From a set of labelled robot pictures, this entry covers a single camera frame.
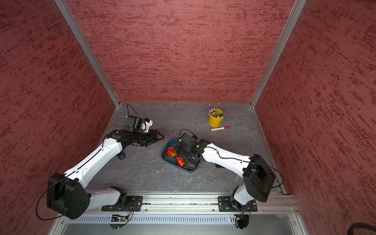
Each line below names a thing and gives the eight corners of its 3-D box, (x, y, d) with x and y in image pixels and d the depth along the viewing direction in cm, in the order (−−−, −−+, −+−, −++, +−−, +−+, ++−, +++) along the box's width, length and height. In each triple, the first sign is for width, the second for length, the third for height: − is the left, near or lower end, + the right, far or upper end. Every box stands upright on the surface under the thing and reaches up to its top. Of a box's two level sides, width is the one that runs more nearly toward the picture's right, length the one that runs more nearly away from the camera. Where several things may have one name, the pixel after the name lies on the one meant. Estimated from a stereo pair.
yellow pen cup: (207, 126, 108) (209, 111, 95) (213, 117, 114) (216, 101, 100) (217, 131, 105) (220, 116, 92) (222, 121, 111) (227, 106, 98)
